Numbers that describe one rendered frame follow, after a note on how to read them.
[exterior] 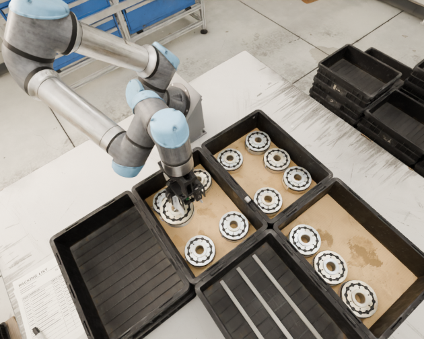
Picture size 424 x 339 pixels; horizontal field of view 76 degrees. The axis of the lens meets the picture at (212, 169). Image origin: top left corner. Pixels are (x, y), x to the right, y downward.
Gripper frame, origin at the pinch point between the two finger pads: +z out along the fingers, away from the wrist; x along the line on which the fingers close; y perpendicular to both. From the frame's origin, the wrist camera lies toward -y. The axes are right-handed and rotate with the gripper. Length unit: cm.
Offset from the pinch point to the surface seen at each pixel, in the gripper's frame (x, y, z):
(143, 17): 80, -201, 31
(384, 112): 149, -6, 50
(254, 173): 32.1, -2.7, 14.6
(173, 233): -6.4, -1.9, 17.7
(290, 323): 6.9, 42.2, 21.5
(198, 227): 1.9, 1.4, 17.4
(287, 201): 33.7, 13.8, 16.2
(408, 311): 31, 59, 11
